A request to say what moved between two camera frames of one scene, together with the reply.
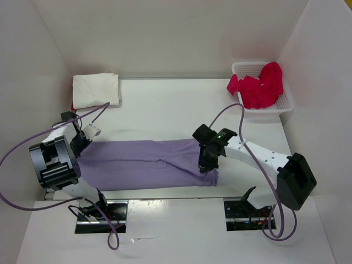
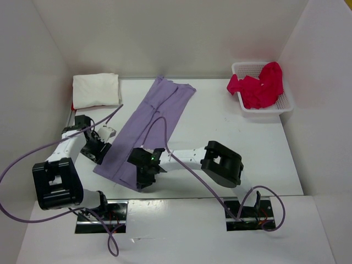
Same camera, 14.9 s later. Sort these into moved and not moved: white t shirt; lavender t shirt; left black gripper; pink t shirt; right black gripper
Moved: left black gripper; lavender t shirt; right black gripper
Not moved: pink t shirt; white t shirt
